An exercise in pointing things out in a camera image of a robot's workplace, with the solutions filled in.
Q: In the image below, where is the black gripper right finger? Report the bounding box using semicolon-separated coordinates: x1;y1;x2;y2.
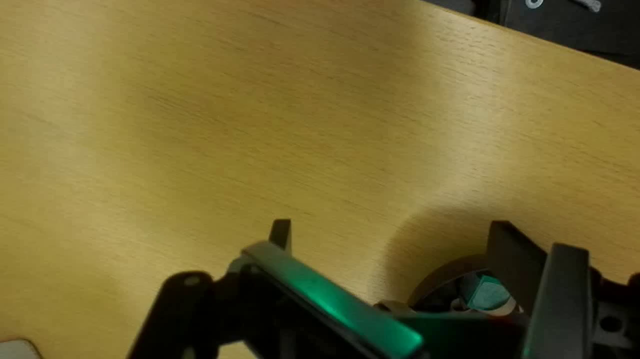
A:
486;219;640;359

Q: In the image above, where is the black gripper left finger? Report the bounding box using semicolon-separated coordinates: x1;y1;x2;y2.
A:
128;217;425;359

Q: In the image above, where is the white round plate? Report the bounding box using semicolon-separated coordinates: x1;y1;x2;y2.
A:
0;337;44;359

